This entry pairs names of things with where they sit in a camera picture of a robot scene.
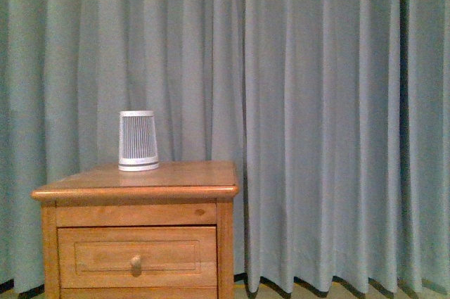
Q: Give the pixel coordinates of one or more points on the wooden nightstand drawer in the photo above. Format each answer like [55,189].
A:
[132,257]

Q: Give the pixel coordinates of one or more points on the white slatted conical lamp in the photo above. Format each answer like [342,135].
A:
[138,149]

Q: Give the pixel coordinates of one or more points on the wooden nightstand cabinet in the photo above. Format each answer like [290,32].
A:
[177,194]

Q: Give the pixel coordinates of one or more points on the grey-green pleated curtain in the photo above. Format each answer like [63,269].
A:
[336,113]

